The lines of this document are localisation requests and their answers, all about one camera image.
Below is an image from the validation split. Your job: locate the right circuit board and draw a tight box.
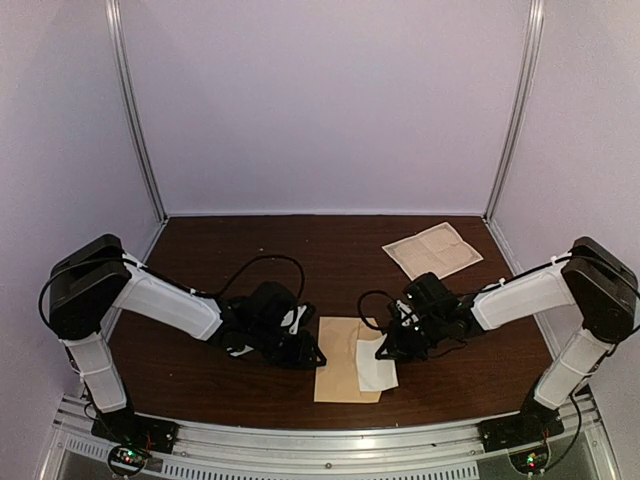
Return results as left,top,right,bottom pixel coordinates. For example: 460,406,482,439
509,446,550,475

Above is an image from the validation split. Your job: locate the front aluminium rail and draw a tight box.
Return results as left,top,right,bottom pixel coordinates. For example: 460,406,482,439
35,394,622,479

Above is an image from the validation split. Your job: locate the left aluminium frame post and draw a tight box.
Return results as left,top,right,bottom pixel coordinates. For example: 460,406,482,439
105,0,168,224

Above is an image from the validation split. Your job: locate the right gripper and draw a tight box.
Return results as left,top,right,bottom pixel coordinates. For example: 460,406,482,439
376,311,447,363

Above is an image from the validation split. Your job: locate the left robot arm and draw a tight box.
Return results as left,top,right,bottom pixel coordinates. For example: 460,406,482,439
38,234,327,444

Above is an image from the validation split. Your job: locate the letter sheet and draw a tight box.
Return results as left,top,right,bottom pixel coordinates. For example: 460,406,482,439
356,336,399,393
382,222,483,280

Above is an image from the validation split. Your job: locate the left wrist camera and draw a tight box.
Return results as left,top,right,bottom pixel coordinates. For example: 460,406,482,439
280,303,316,335

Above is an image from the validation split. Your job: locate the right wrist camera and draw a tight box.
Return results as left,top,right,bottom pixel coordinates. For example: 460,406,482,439
388,299,419,328

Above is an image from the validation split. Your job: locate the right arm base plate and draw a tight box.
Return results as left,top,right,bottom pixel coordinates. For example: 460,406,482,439
478,405,564,452

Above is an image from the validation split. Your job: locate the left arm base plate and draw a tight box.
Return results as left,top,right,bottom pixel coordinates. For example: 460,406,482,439
91,409,179,454

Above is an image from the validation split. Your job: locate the left circuit board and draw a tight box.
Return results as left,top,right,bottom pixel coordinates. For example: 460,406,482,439
107,445,150,476

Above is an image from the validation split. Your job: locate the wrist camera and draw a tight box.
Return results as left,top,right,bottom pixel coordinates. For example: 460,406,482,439
280,303,316,335
388,299,419,328

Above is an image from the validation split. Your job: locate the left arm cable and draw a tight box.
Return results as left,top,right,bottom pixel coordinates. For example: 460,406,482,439
209,254,306,306

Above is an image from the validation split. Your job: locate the right aluminium frame post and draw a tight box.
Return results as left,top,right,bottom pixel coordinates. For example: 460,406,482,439
483,0,545,224

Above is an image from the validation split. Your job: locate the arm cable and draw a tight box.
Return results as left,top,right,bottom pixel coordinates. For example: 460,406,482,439
358,291,396,334
209,254,306,306

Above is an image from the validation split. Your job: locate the circuit board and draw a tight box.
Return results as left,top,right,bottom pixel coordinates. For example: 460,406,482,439
107,445,150,476
509,446,550,475

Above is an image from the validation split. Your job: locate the aluminium frame post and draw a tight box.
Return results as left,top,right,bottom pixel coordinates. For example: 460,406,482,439
105,0,168,224
483,0,545,224

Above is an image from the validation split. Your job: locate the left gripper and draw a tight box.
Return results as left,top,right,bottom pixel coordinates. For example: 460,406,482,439
248,322,326,370

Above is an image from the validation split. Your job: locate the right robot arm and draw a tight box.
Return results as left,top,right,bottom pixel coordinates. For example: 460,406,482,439
375,236,639,442

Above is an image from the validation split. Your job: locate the brown paper envelope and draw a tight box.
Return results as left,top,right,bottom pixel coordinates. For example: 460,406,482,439
314,317,381,404

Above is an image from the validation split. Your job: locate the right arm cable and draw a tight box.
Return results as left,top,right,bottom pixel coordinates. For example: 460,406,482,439
358,291,396,334

